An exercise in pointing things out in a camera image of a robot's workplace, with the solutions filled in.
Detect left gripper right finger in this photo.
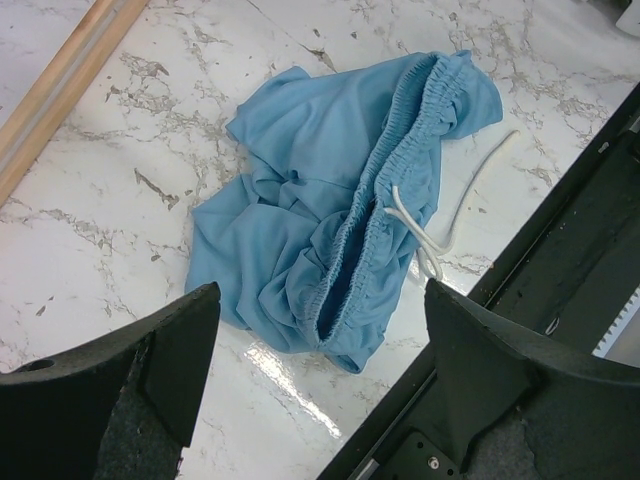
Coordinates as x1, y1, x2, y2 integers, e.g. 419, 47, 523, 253
425, 280, 639, 479

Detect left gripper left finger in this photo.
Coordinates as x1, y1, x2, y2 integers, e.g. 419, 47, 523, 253
1, 283, 220, 479

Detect light blue shorts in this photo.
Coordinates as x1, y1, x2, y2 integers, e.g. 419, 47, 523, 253
185, 50, 503, 373

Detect wooden clothes rack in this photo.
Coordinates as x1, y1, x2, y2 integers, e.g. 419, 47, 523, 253
1, 1, 148, 202

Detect light blue cable duct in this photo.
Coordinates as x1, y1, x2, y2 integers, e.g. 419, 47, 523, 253
592, 287, 640, 358

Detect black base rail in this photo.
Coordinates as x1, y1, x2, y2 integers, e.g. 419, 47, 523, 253
322, 91, 639, 479

